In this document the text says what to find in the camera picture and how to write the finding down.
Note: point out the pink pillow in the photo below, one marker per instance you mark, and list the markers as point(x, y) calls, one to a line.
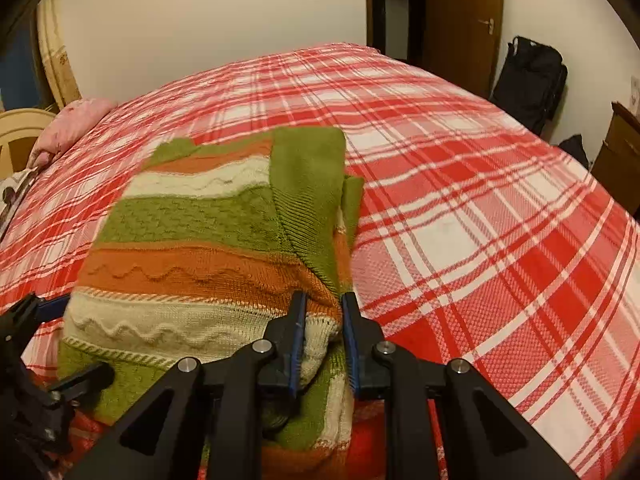
point(75, 120)

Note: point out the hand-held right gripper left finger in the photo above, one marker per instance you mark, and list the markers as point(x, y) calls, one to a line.
point(296, 345)

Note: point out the white printed cloth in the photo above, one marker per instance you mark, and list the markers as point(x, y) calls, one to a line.
point(15, 195)

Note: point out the red plaid blanket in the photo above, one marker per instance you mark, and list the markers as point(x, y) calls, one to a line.
point(475, 210)

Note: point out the dark cloth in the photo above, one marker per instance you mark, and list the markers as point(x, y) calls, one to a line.
point(575, 150)

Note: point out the brown wooden door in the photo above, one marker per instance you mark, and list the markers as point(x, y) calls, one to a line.
point(465, 35)

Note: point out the black bag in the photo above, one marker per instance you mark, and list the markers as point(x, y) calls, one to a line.
point(530, 85)

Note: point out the brown wooden cabinet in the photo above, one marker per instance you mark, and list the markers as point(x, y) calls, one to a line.
point(620, 155)

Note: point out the dark wooden door frame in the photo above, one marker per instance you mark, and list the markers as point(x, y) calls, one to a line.
point(377, 5)

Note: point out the cream wooden board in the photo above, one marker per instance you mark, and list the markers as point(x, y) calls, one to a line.
point(57, 50)

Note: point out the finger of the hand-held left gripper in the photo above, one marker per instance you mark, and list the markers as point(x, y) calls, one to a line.
point(52, 307)
point(82, 380)

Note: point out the green striped knit sweater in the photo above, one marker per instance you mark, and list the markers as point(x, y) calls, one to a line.
point(200, 260)

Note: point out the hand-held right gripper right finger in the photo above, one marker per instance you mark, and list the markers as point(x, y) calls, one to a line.
point(351, 350)

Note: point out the cream wooden headboard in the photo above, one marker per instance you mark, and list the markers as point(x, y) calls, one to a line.
point(20, 135)

